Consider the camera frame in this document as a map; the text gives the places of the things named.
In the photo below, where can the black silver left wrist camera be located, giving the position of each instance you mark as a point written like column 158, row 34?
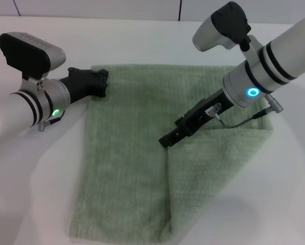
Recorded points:
column 30, row 56

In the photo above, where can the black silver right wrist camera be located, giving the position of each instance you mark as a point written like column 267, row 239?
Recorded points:
column 224, row 23

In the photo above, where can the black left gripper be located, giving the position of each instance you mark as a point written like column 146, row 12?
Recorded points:
column 81, row 84

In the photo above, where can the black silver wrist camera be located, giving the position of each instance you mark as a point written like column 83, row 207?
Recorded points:
column 30, row 56
column 224, row 23

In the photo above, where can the green terry towel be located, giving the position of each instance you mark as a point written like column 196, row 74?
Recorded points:
column 132, row 153

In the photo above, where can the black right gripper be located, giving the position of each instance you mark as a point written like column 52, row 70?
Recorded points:
column 201, row 114

